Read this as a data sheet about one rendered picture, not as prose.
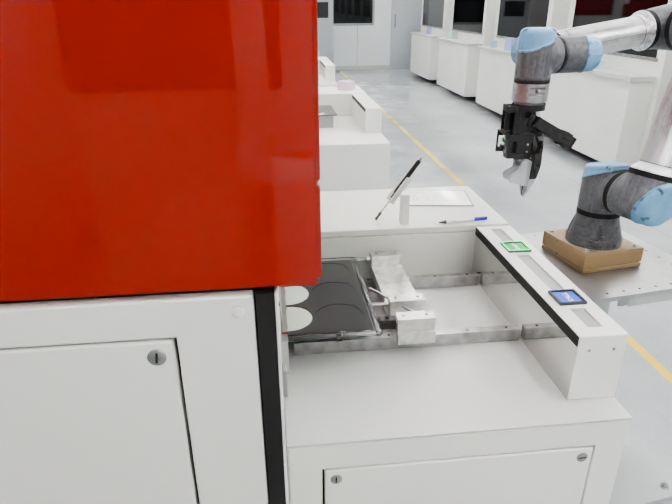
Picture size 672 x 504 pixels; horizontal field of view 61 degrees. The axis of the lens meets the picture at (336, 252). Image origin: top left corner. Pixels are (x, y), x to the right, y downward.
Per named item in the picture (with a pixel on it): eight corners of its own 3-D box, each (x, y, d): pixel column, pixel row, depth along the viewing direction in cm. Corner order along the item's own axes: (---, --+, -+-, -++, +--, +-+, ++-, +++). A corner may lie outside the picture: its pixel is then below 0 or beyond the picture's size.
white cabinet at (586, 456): (300, 728, 129) (286, 450, 96) (286, 434, 217) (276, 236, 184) (568, 692, 136) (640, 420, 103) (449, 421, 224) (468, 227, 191)
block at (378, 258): (371, 266, 148) (371, 255, 147) (369, 261, 151) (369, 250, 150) (401, 264, 149) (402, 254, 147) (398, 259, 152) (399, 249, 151)
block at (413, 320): (397, 331, 119) (398, 319, 117) (394, 323, 122) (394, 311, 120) (434, 329, 119) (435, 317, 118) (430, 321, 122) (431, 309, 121)
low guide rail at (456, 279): (289, 296, 146) (289, 285, 145) (289, 292, 148) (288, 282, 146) (478, 285, 151) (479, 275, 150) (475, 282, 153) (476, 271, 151)
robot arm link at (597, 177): (599, 200, 168) (608, 154, 162) (636, 213, 156) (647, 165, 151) (566, 204, 164) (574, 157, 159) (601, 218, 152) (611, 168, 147)
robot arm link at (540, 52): (569, 27, 116) (535, 28, 114) (561, 83, 121) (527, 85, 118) (544, 26, 123) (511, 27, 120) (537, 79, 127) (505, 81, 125)
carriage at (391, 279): (397, 345, 119) (398, 333, 118) (369, 270, 152) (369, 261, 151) (435, 343, 120) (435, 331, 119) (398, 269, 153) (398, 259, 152)
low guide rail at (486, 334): (294, 355, 121) (293, 343, 120) (293, 350, 123) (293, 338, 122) (519, 340, 126) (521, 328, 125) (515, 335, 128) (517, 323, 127)
